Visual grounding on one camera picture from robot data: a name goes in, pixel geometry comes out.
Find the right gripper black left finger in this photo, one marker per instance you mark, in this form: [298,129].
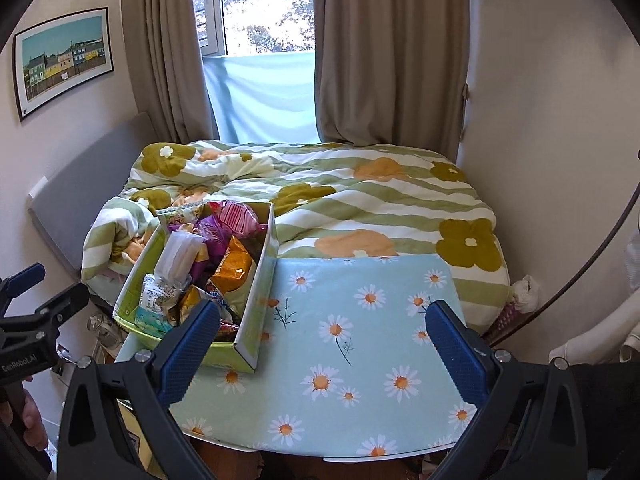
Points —
[94,443]

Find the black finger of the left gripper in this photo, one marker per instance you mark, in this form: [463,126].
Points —
[58,309]
[15,285]

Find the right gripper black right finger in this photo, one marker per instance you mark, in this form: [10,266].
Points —
[528,421]

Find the brown wafer clear pack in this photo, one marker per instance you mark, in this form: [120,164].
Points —
[177,258]

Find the yellow gold snack bag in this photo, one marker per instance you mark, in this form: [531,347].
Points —
[189,300]

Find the purple potato chip bag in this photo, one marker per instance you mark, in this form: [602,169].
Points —
[215,241]

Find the green cardboard box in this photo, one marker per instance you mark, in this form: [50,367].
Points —
[241,354]

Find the orange snack bag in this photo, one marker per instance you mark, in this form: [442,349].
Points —
[234,270]

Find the pink sakura snack bag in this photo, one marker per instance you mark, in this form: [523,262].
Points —
[237,217]

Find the blue white penguin snack bag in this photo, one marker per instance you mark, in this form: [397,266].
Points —
[158,297]

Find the person left hand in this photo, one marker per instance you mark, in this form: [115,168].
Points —
[35,434]

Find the grey padded headboard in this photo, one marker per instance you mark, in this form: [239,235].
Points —
[63,210]

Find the framed houses picture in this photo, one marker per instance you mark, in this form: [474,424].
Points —
[58,55]

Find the beige left curtain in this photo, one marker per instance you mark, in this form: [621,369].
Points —
[166,68]

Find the beige curtain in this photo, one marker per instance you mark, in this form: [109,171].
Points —
[391,72]
[166,68]

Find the floral striped duvet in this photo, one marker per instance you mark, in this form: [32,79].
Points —
[330,200]

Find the window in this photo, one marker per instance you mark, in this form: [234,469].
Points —
[258,58]

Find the beige right curtain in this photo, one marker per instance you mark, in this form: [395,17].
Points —
[391,72]

